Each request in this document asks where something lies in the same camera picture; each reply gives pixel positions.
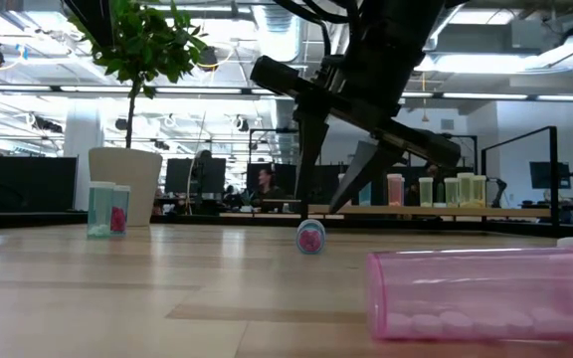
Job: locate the green plant in white pot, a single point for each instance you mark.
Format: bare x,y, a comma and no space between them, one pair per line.
125,189

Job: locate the black computer monitor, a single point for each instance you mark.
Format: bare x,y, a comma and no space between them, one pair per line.
545,175

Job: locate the ceiling light strip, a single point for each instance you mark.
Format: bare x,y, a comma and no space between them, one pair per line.
515,96
18,88

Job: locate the person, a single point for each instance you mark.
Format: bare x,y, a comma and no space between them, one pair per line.
432,170
202,174
266,186

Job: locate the black partition panel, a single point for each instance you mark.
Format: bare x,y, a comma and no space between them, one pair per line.
254,174
177,174
30,184

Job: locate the rectangular ceiling light panel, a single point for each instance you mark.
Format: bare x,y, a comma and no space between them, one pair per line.
490,63

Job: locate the small desk plant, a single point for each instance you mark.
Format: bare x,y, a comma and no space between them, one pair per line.
247,200

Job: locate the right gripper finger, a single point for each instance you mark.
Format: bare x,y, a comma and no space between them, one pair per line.
311,159
361,169

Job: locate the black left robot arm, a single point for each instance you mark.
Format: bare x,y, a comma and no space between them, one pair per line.
87,20

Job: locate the teal bottle red pills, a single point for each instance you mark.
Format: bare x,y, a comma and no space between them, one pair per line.
120,219
310,239

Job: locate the teal medicine bottle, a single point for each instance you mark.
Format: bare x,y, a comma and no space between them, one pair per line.
364,195

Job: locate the orange medicine bottle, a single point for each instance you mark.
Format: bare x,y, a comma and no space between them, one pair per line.
395,190

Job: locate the yellow medicine bottle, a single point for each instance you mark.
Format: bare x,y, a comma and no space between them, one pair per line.
426,194
451,194
480,194
465,191

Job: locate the pink medicine bottle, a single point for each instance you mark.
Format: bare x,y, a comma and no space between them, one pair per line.
341,178
465,293

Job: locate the silver ventilation duct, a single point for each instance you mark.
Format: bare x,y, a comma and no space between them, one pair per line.
279,30

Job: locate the teal bottle white pills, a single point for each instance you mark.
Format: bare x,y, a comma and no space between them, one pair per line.
100,214

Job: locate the black aluminium table frame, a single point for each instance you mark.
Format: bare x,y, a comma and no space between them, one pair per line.
38,220

